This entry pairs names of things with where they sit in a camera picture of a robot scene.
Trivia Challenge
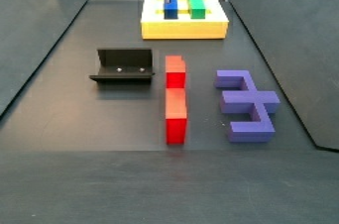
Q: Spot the green bar block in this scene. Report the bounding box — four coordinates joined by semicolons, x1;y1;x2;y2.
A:
186;0;205;19

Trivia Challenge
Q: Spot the black angle fixture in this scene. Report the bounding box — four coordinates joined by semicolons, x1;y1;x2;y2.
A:
88;48;153;82

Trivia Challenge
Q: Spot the blue bar block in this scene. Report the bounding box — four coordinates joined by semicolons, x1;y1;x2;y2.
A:
162;0;177;20

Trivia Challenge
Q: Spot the red stepped block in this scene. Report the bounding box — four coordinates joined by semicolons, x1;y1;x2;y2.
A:
165;56;188;145

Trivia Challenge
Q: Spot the yellow slotted board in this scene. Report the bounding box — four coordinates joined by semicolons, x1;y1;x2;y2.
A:
140;0;229;40

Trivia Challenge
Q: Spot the purple cross-shaped block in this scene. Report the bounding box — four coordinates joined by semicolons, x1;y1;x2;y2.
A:
214;70;280;143

